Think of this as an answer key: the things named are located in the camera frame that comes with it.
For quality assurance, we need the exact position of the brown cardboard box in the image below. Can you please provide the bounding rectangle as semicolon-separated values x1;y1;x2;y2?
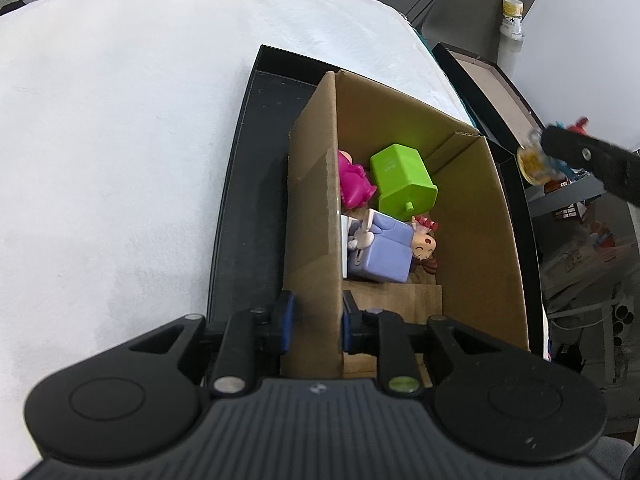
279;70;531;379

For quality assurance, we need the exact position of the brown-haired doll figure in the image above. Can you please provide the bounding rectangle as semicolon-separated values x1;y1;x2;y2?
409;215;442;275

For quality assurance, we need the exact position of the white yellow bottle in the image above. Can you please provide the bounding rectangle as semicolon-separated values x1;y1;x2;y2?
501;0;526;74

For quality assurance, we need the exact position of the grey desk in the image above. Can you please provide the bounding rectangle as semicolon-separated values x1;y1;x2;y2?
524;174;607;219

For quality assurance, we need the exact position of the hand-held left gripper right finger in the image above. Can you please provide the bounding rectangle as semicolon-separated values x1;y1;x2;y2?
342;292;506;396

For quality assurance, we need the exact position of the black shallow tray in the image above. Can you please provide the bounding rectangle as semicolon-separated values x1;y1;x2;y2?
204;44;546;362

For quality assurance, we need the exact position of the white charger plug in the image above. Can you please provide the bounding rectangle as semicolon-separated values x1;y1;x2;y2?
340;213;362;279

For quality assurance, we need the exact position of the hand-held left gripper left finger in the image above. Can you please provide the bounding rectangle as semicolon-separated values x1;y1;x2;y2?
130;290;296;397

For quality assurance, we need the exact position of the green plastic block toy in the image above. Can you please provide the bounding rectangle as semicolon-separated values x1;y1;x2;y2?
369;143;440;216

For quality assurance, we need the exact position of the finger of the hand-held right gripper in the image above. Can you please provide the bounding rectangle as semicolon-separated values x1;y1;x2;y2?
542;125;640;207

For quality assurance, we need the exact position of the purple box figure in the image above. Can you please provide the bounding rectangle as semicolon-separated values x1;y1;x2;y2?
346;209;415;285

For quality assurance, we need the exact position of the pink dinosaur toy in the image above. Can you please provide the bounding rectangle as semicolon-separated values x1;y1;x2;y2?
338;149;379;210

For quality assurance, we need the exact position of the black frame with brown backing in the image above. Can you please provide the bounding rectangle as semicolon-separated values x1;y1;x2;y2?
431;42;547;162

